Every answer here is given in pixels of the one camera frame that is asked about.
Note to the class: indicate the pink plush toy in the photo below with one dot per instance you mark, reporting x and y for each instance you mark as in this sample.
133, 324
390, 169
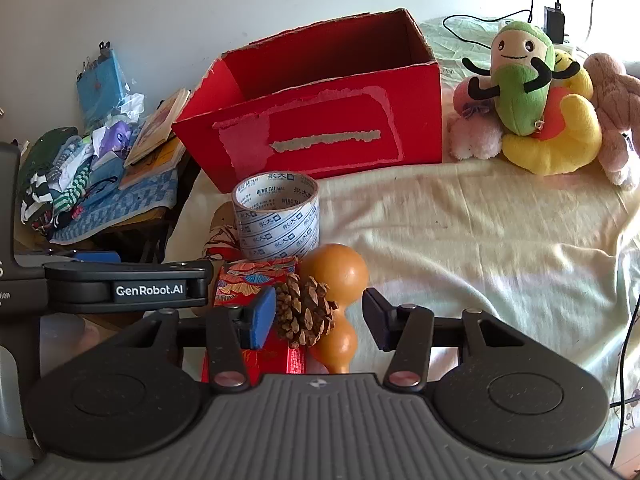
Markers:
475, 137

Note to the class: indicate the blue pouch in plastic bag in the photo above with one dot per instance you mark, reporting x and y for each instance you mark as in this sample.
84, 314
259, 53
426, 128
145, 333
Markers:
102, 85

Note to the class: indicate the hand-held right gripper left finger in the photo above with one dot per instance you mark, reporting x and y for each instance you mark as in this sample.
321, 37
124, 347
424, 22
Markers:
262, 322

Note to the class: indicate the red cardboard box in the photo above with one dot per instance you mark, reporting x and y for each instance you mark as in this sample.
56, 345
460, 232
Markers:
350, 125

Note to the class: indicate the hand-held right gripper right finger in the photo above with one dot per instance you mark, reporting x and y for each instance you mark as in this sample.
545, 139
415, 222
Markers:
375, 321

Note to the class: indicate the beige leather belt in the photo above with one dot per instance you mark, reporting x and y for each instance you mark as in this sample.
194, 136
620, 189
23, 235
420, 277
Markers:
222, 215

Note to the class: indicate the green patterned bedsheet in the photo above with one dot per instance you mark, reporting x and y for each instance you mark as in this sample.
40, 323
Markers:
450, 55

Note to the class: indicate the blue pouch with glasses print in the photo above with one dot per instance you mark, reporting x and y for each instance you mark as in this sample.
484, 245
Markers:
107, 177

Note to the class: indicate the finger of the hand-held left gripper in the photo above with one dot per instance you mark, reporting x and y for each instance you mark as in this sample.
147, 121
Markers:
97, 257
150, 285

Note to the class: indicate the red patterned gift box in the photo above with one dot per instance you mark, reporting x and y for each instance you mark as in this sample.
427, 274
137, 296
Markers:
240, 280

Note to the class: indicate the white power strip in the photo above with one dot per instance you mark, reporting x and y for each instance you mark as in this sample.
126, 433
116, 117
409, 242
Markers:
575, 49

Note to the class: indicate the white crumpled plastic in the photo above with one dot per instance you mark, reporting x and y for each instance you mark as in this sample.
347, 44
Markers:
131, 107

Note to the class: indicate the black power adapter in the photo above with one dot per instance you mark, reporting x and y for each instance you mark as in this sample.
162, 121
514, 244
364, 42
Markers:
554, 22

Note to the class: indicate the green plush toy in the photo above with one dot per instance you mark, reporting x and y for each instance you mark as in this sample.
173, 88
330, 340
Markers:
520, 90

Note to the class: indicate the yellow plush toy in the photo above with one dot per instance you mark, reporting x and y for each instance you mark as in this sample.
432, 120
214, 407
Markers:
575, 130

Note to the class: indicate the dark green cloth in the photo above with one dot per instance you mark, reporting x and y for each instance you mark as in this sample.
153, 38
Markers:
45, 147

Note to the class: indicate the stack of books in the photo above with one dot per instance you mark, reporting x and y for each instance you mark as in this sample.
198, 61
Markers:
155, 162

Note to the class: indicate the red white patterned scarf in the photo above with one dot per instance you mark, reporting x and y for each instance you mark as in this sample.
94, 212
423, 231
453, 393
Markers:
220, 245

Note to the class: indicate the tan plush toy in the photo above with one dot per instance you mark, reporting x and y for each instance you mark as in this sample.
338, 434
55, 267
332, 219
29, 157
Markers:
610, 95

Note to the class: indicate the cream illustrated book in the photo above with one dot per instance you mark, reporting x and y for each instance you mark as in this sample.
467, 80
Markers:
160, 125

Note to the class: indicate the orange-brown gourd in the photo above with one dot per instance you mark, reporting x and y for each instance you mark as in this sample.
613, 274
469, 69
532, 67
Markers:
332, 270

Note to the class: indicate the blue checked cloth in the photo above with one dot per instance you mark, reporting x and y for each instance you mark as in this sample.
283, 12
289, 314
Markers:
125, 205

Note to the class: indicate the brown pine cone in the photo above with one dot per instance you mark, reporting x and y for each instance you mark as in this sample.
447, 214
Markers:
302, 310

